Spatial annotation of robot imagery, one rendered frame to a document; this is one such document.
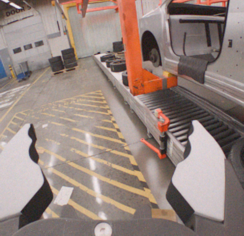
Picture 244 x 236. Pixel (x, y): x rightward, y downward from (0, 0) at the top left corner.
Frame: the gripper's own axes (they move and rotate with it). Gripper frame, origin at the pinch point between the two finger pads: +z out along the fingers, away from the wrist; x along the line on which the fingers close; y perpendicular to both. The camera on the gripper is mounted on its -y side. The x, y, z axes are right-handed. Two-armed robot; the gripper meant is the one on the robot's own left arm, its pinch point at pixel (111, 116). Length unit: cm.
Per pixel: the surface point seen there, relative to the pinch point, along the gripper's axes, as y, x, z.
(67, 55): 76, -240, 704
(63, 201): 132, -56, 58
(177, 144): 78, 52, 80
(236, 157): 63, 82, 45
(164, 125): 69, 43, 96
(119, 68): 86, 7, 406
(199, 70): 23, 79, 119
